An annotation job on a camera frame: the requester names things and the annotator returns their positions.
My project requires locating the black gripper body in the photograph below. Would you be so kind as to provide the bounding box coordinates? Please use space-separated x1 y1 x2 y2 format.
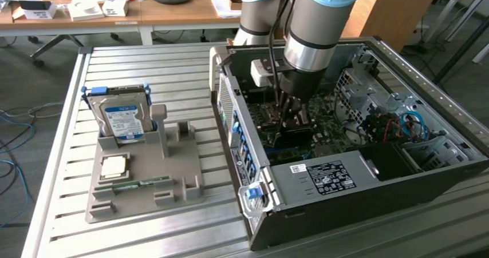
278 68 326 99

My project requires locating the black Nvidia graphics card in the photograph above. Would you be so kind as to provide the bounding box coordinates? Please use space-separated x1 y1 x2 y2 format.
265 125 317 152

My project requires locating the CPU socket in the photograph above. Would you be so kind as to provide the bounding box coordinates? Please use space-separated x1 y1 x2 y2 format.
262 102 286 124

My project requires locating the green motherboard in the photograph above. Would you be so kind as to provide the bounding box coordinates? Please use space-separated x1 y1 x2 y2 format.
246 88 368 166

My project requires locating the silver perforated drive cage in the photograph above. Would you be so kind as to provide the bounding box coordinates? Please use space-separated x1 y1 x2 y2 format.
334 66 384 121

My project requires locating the grey power supply unit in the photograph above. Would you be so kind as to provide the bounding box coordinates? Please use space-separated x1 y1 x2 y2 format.
269 150 380 210

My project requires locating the blue case latch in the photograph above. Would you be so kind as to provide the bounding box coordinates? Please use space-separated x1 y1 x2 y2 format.
246 186 265 201

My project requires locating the white paper stack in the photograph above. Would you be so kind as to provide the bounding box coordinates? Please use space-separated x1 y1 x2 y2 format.
211 0 242 18

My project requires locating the black open PC case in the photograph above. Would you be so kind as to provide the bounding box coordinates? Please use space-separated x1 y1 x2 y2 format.
209 35 489 252

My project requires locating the silver disk bay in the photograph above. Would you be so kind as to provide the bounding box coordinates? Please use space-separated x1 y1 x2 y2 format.
401 136 473 173

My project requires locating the grey printed parts rack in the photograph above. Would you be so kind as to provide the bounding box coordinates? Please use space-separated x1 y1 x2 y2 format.
84 103 207 224

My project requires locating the green RAM stick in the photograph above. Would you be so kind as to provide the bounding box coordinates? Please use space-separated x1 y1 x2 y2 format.
94 177 171 190

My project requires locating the silver CPU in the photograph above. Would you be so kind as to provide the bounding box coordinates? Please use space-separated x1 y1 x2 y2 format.
99 156 128 180

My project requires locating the white box with label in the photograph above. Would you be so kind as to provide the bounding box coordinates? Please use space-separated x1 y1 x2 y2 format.
102 0 130 17

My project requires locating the white box with round disc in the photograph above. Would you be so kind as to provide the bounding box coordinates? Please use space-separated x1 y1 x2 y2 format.
67 0 104 21

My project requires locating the grey table leg with casters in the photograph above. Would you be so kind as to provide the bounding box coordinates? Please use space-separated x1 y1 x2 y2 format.
30 34 86 68

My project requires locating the white box with black lid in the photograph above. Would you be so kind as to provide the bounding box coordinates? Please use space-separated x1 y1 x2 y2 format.
19 0 58 20

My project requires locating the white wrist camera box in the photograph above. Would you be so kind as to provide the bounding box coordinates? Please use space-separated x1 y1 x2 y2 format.
250 58 286 87

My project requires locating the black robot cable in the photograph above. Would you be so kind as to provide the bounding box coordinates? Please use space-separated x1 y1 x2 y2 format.
267 0 297 98

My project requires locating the black and red wire bundle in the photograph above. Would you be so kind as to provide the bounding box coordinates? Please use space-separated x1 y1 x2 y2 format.
361 112 402 143

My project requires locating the blue wire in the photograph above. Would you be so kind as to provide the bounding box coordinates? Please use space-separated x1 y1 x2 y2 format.
400 111 429 143

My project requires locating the wooden desk white frame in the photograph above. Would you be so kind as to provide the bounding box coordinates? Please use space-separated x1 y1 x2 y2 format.
0 0 154 46
139 0 350 46

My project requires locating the black metal post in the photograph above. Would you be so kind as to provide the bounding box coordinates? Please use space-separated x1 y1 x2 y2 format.
433 10 489 84

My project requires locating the hard disk with blue bracket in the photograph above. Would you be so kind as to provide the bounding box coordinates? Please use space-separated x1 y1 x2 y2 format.
79 82 151 144

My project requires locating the white cable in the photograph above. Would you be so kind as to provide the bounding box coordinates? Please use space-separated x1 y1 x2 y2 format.
0 102 66 119

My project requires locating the blue cable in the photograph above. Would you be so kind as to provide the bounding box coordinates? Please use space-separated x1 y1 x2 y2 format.
0 113 35 227

